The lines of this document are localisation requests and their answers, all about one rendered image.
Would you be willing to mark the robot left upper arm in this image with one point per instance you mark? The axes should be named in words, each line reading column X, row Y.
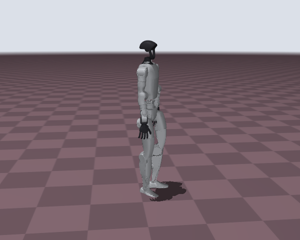
column 159, row 87

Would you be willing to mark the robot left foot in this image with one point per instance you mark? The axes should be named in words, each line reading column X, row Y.
column 157, row 185

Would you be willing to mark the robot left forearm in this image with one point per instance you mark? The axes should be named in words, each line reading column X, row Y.
column 156, row 100

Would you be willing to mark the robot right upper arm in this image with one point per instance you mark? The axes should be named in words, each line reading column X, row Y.
column 142, row 73

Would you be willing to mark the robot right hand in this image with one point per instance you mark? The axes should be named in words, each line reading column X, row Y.
column 144, row 128

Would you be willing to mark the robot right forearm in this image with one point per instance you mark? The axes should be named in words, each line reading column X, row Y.
column 143, row 107

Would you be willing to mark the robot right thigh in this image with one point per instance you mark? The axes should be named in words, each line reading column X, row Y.
column 147, row 143

